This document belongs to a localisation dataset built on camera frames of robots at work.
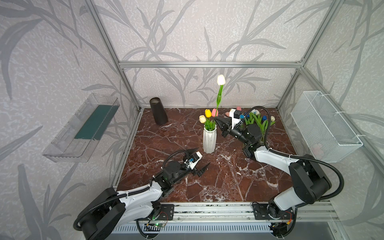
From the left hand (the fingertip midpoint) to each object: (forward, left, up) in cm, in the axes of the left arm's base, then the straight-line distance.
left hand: (205, 152), depth 76 cm
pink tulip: (+15, -4, +14) cm, 21 cm away
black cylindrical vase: (+34, +32, -6) cm, 47 cm away
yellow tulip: (+16, -1, +12) cm, 20 cm away
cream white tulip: (+11, +2, +13) cm, 18 cm away
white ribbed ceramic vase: (+8, -3, -3) cm, 9 cm away
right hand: (+14, -5, +14) cm, 20 cm away
